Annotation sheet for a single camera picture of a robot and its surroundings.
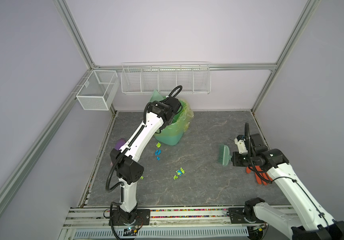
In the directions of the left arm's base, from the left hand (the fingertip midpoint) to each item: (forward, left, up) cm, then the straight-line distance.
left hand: (150, 121), depth 77 cm
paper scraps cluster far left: (-19, +8, -28) cm, 35 cm away
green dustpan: (+15, -3, +4) cm, 16 cm away
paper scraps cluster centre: (-18, -14, -28) cm, 36 cm away
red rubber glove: (-34, -43, +5) cm, 55 cm away
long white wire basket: (+36, -12, +2) cm, 38 cm away
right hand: (-19, -42, -12) cm, 48 cm away
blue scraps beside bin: (-3, -1, -27) cm, 28 cm away
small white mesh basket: (+34, +38, -5) cm, 51 cm away
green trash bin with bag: (+2, -11, -16) cm, 19 cm away
